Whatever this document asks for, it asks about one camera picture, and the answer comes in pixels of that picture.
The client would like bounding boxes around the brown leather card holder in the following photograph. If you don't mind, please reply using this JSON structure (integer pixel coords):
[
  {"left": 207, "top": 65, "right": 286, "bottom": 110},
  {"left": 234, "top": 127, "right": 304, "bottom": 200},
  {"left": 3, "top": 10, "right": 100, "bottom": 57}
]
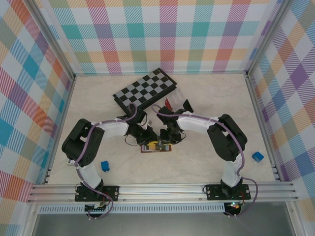
[{"left": 140, "top": 142, "right": 173, "bottom": 154}]

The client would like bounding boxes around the black credit card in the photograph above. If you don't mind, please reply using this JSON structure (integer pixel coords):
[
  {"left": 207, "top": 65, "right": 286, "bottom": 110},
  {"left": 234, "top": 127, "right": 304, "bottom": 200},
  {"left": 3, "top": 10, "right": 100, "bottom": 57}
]
[{"left": 182, "top": 98, "right": 194, "bottom": 114}]

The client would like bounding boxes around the clear acrylic card stand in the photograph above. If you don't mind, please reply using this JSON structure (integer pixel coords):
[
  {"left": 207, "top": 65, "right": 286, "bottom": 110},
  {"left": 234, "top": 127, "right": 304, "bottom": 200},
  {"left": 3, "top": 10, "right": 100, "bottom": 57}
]
[{"left": 164, "top": 88, "right": 187, "bottom": 111}]

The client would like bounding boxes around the black and grey chessboard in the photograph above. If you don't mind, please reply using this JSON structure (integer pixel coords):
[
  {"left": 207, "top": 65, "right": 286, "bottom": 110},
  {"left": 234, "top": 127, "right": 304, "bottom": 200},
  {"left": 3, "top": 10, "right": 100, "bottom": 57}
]
[{"left": 112, "top": 67, "right": 178, "bottom": 111}]

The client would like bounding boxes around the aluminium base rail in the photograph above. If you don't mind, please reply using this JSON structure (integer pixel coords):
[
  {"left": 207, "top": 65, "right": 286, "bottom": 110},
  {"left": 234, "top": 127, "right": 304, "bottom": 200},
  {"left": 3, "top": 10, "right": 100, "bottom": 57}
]
[{"left": 27, "top": 181, "right": 300, "bottom": 204}]

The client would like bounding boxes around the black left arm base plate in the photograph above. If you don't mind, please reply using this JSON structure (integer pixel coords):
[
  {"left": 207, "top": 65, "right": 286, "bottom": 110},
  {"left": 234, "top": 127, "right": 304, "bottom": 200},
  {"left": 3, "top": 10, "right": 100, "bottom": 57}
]
[{"left": 75, "top": 185, "right": 120, "bottom": 203}]

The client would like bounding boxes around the perforated grey cable duct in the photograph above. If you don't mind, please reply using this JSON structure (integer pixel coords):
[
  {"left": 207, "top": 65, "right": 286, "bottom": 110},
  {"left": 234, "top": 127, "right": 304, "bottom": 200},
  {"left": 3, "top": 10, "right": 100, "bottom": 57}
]
[{"left": 39, "top": 205, "right": 226, "bottom": 214}]

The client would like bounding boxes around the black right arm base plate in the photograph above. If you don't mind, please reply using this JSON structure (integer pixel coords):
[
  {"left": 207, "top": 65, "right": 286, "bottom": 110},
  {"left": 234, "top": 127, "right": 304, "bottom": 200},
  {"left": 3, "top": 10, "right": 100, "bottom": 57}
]
[{"left": 205, "top": 183, "right": 251, "bottom": 201}]

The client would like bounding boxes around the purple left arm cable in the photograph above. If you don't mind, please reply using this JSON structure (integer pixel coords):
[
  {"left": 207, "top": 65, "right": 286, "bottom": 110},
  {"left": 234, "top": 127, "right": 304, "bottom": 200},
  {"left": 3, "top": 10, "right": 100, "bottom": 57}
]
[{"left": 73, "top": 103, "right": 138, "bottom": 221}]

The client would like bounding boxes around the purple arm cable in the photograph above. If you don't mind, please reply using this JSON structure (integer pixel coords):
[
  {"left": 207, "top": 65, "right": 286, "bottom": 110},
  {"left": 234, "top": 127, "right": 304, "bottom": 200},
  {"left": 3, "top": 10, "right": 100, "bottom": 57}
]
[
  {"left": 152, "top": 104, "right": 258, "bottom": 218},
  {"left": 73, "top": 103, "right": 138, "bottom": 221}
]

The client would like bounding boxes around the aluminium cross rail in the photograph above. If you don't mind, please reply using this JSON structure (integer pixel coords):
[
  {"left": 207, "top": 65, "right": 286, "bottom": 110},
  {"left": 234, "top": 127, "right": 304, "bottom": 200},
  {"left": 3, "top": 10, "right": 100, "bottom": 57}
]
[{"left": 73, "top": 70, "right": 248, "bottom": 77}]

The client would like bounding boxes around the aluminium side rail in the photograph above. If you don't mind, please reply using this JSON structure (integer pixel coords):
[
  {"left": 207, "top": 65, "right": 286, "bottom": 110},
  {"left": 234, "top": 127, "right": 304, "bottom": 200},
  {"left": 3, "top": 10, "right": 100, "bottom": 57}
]
[
  {"left": 245, "top": 71, "right": 282, "bottom": 182},
  {"left": 43, "top": 73, "right": 76, "bottom": 185}
]

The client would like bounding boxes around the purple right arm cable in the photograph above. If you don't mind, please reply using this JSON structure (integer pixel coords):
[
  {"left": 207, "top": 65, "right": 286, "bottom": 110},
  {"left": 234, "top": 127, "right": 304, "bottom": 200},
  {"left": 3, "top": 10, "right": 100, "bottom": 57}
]
[{"left": 152, "top": 104, "right": 258, "bottom": 218}]

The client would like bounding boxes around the aluminium frame post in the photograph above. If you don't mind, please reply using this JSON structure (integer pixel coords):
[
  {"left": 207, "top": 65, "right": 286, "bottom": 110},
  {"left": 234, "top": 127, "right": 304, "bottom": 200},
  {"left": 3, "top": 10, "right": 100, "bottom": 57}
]
[
  {"left": 246, "top": 0, "right": 295, "bottom": 76},
  {"left": 27, "top": 0, "right": 76, "bottom": 81}
]

